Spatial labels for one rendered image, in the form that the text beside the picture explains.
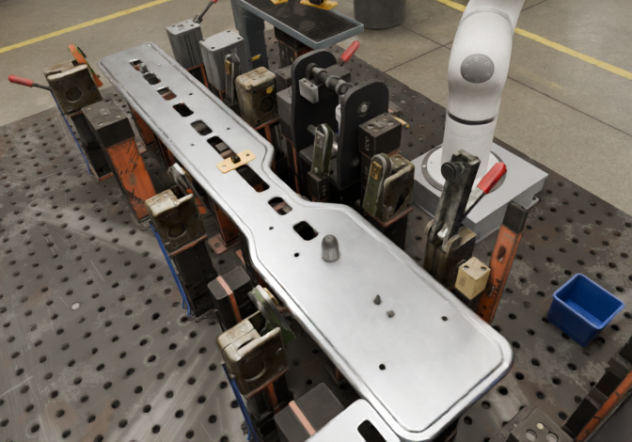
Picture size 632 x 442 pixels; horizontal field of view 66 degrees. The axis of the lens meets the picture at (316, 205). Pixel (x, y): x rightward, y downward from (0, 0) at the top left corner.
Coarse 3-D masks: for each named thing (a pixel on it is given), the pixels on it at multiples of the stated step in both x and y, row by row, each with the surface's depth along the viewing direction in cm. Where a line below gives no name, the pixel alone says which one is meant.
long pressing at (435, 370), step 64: (128, 64) 142; (192, 128) 117; (256, 192) 100; (256, 256) 88; (320, 256) 87; (384, 256) 86; (320, 320) 77; (384, 320) 77; (448, 320) 76; (384, 384) 69; (448, 384) 69
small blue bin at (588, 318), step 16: (560, 288) 104; (576, 288) 108; (592, 288) 104; (560, 304) 102; (576, 304) 110; (592, 304) 106; (608, 304) 103; (560, 320) 104; (576, 320) 100; (592, 320) 107; (608, 320) 97; (576, 336) 103; (592, 336) 99
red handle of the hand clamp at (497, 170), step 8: (496, 168) 79; (504, 168) 78; (488, 176) 79; (496, 176) 78; (480, 184) 79; (488, 184) 79; (472, 192) 80; (480, 192) 79; (488, 192) 79; (472, 200) 79; (472, 208) 80; (464, 216) 79; (440, 232) 80
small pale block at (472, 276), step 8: (464, 264) 75; (472, 264) 75; (480, 264) 75; (464, 272) 75; (472, 272) 74; (480, 272) 74; (488, 272) 74; (456, 280) 77; (464, 280) 76; (472, 280) 74; (480, 280) 74; (456, 288) 79; (464, 288) 77; (472, 288) 75; (480, 288) 76; (464, 296) 78; (472, 296) 76; (472, 304) 80
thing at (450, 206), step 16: (464, 160) 71; (480, 160) 70; (448, 176) 70; (464, 176) 71; (448, 192) 75; (464, 192) 72; (448, 208) 77; (464, 208) 75; (448, 224) 78; (432, 240) 81; (448, 240) 78
